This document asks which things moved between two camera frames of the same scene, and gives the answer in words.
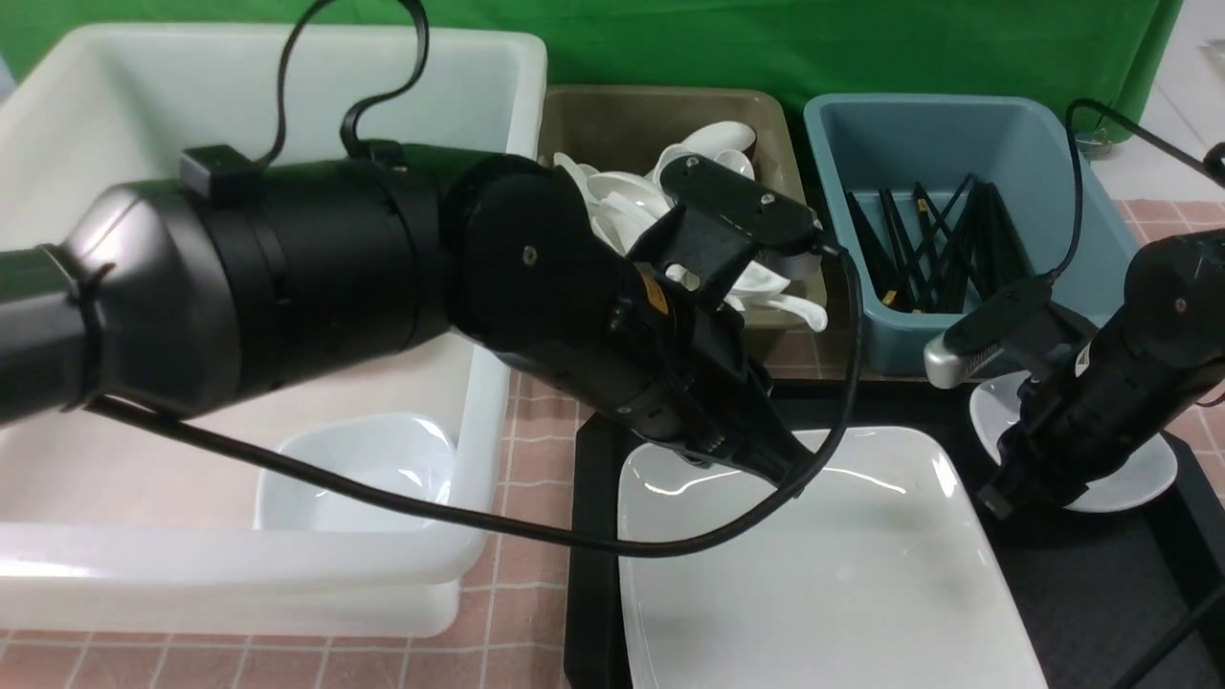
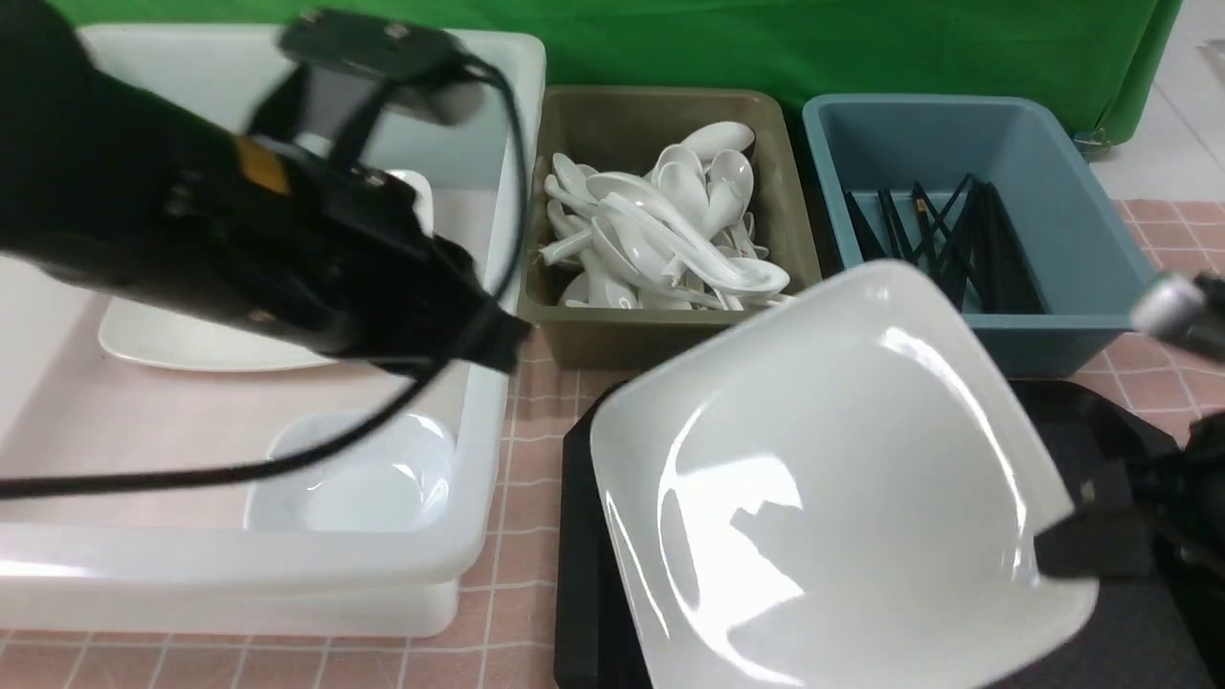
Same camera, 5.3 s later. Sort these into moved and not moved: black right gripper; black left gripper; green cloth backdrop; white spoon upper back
Moved: black right gripper; black left gripper
Not moved: white spoon upper back; green cloth backdrop
